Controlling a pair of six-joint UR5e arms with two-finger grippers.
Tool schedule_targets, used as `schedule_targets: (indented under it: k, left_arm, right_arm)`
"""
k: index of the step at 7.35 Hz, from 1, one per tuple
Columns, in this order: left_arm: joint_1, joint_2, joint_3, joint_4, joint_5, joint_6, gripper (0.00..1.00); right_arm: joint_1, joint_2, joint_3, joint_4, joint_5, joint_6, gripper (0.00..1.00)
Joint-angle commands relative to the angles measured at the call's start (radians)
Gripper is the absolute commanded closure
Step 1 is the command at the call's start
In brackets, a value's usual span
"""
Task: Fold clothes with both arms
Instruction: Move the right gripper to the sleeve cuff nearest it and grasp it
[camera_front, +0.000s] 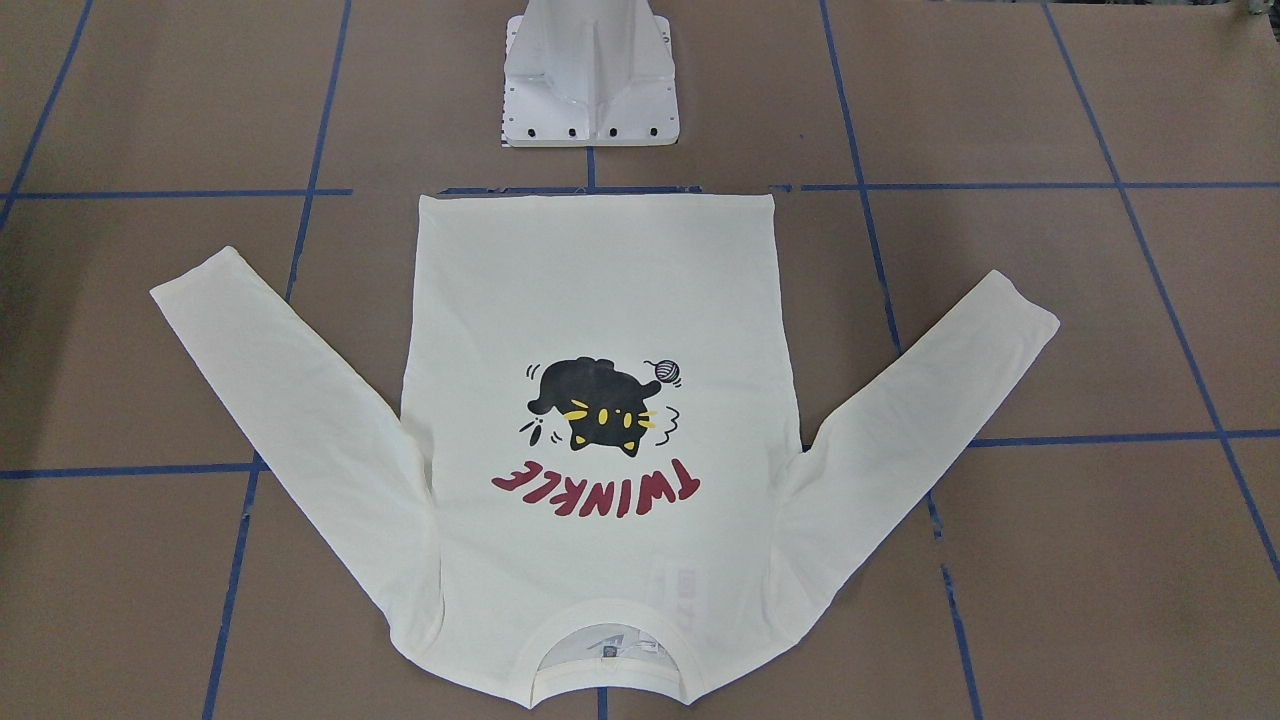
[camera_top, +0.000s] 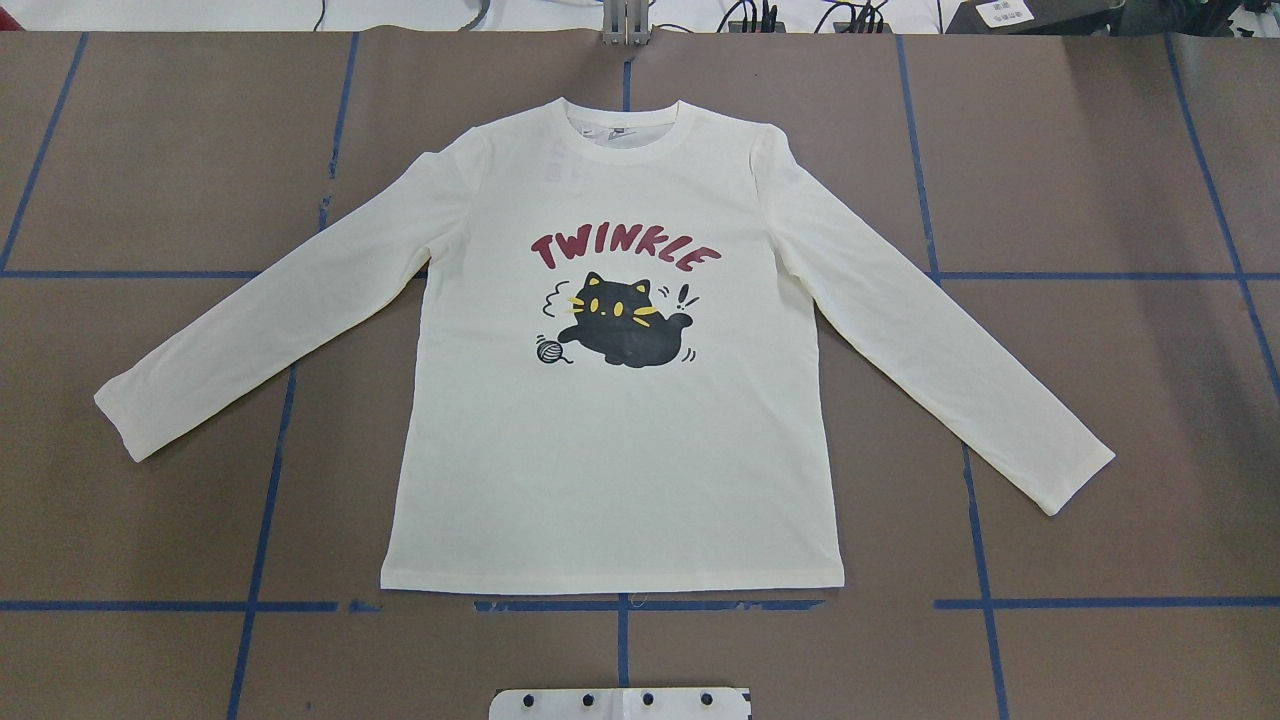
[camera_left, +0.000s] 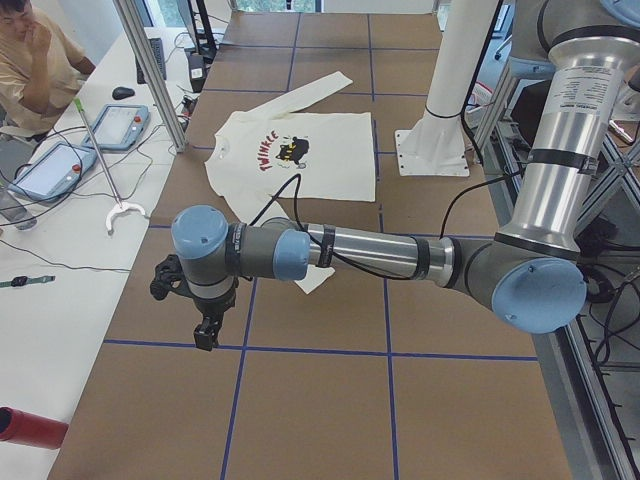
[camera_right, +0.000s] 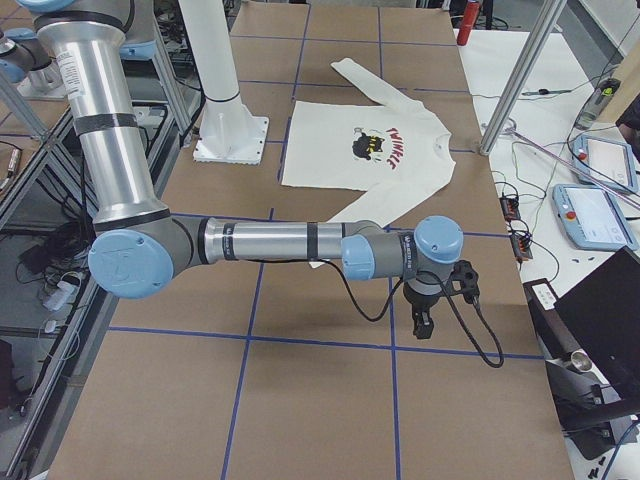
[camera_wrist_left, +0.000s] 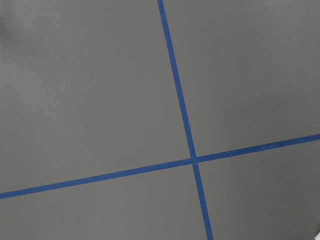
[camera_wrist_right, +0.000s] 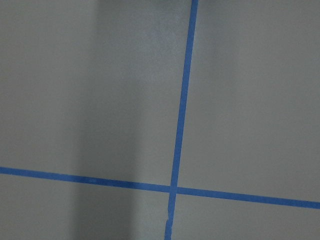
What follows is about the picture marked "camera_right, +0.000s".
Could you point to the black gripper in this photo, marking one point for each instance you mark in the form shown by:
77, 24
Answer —
419, 304

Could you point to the cream long sleeve shirt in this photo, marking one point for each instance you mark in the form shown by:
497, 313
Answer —
395, 152

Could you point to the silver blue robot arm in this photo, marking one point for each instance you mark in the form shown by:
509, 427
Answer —
140, 246
24, 57

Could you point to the near orange relay board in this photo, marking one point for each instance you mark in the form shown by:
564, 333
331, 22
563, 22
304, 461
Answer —
521, 245

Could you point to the orange relay board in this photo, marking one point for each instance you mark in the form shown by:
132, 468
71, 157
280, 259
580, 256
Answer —
521, 245
510, 207

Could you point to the far orange relay board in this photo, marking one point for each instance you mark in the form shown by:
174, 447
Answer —
510, 207

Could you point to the black monitor stand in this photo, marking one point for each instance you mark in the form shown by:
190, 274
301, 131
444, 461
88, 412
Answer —
591, 334

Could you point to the near blue teach pendant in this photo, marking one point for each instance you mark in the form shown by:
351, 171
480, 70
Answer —
592, 218

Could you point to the blue teach pendant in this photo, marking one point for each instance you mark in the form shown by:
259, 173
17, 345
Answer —
608, 161
592, 218

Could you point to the far blue teach pendant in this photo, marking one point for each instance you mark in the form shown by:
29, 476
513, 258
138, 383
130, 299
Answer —
608, 161

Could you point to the clear drink bottle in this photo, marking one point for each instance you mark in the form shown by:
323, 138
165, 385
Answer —
599, 99

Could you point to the white central mounting post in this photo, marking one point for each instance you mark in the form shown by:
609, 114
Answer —
228, 132

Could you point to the aluminium frame post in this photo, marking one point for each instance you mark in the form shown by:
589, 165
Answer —
543, 26

